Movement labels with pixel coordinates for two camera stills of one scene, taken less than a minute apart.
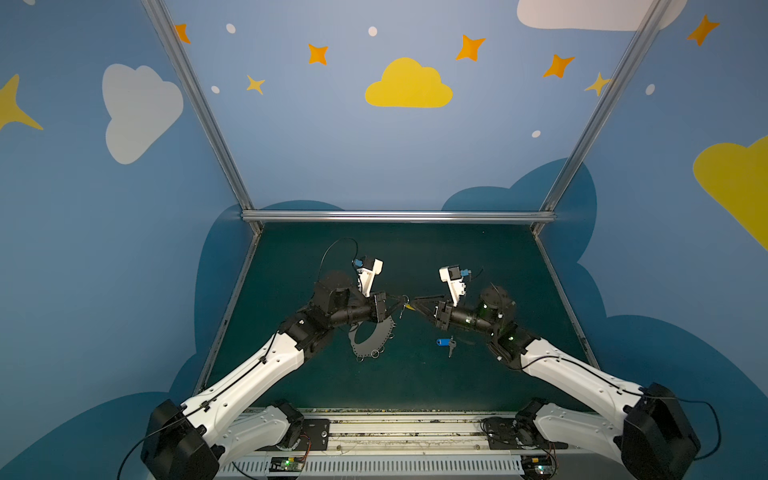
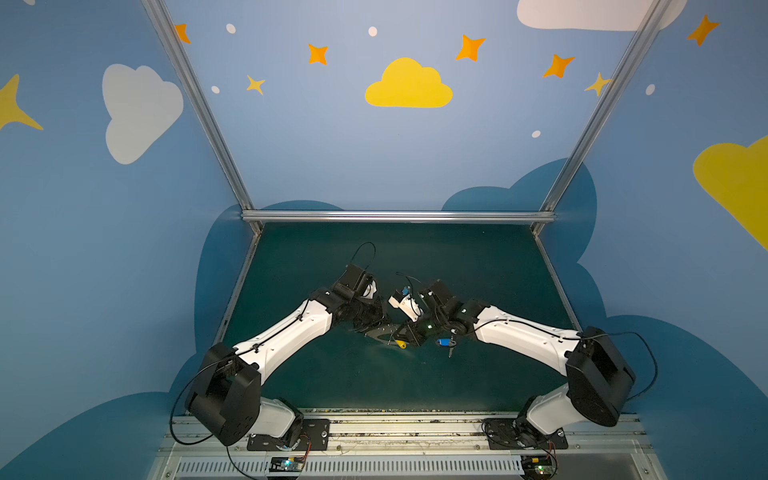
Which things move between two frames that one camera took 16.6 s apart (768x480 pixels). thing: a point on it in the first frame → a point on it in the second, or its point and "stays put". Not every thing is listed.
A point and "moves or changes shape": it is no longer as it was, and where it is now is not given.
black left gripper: x=380 y=307 → x=372 y=321
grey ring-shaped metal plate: x=374 y=345 moves or changes shape
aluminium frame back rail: x=398 y=216 stays put
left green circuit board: x=286 y=463 stays put
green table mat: x=435 y=366 stays put
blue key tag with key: x=447 y=342 stays put
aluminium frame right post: x=652 y=15 stays put
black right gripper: x=444 y=314 → x=424 y=324
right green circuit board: x=537 y=464 stays put
